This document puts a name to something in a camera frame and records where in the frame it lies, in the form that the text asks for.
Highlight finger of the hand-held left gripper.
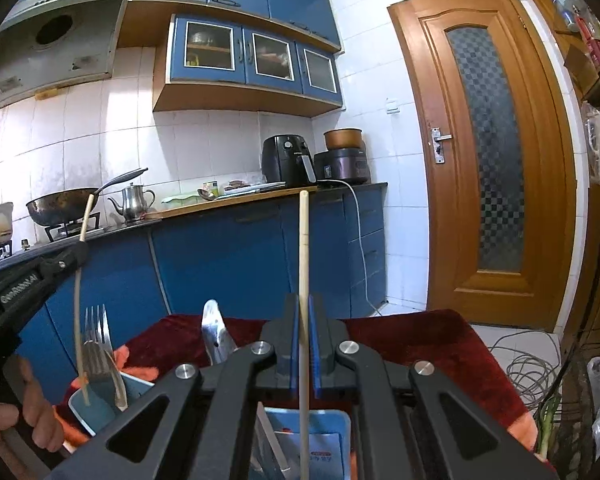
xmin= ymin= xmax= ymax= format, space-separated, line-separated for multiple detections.
xmin=37 ymin=241 xmax=89 ymax=279

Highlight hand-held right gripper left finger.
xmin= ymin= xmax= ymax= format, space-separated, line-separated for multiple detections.
xmin=50 ymin=292 xmax=301 ymax=480

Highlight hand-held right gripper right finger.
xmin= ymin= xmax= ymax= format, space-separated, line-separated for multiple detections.
xmin=307 ymin=294 xmax=558 ymax=480

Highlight beige white-handled chopstick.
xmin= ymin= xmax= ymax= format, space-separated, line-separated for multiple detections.
xmin=74 ymin=194 xmax=97 ymax=406

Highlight wooden chopstick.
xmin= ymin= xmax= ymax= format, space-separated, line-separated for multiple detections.
xmin=299 ymin=190 xmax=312 ymax=480

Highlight beige spoon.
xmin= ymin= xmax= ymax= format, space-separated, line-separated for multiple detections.
xmin=82 ymin=342 xmax=128 ymax=411

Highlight light blue chopsticks box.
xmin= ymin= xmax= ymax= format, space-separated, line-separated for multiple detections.
xmin=67 ymin=370 xmax=353 ymax=480

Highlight person's left hand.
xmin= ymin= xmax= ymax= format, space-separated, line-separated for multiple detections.
xmin=0 ymin=355 xmax=66 ymax=456

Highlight gas stove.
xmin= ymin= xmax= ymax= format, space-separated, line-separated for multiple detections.
xmin=0 ymin=212 xmax=106 ymax=268

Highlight black wok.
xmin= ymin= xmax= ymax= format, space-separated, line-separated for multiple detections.
xmin=26 ymin=167 xmax=149 ymax=227

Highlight metal kettle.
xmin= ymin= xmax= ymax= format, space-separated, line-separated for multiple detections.
xmin=107 ymin=184 xmax=156 ymax=223

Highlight red and orange blanket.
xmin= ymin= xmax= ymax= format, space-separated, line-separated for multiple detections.
xmin=55 ymin=310 xmax=538 ymax=456

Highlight blue base cabinets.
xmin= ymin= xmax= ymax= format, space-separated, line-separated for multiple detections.
xmin=0 ymin=182 xmax=388 ymax=406

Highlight plate of food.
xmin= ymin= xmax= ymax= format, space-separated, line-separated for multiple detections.
xmin=224 ymin=180 xmax=283 ymax=196

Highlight wooden door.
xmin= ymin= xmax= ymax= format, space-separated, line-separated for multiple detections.
xmin=387 ymin=0 xmax=588 ymax=333

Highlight dark rice cooker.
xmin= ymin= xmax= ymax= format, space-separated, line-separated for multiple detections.
xmin=314 ymin=146 xmax=372 ymax=184

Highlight grey range hood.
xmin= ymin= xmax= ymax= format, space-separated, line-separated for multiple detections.
xmin=0 ymin=0 xmax=133 ymax=110

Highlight black air fryer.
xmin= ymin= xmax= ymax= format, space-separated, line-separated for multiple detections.
xmin=261 ymin=135 xmax=317 ymax=188

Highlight brown inner pot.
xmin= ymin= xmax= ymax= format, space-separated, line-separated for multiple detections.
xmin=323 ymin=128 xmax=364 ymax=150

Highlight green onion stalk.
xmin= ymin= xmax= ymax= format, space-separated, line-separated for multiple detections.
xmin=537 ymin=395 xmax=563 ymax=461

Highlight red bottle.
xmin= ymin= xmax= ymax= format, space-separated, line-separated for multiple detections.
xmin=575 ymin=5 xmax=600 ymax=68

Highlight blue bottle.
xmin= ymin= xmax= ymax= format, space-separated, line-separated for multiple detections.
xmin=555 ymin=0 xmax=578 ymax=33

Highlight white power cable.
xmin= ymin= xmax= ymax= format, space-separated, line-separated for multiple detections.
xmin=317 ymin=179 xmax=388 ymax=317

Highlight grey cable coil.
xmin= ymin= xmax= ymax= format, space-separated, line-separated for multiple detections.
xmin=487 ymin=330 xmax=563 ymax=411

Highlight metal door handle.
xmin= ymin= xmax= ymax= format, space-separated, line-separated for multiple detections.
xmin=430 ymin=127 xmax=453 ymax=165

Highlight glass door wall cabinet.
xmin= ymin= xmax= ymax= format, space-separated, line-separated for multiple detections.
xmin=152 ymin=14 xmax=343 ymax=118

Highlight wooden wall shelf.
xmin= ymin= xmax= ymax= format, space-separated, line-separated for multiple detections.
xmin=515 ymin=0 xmax=600 ymax=106

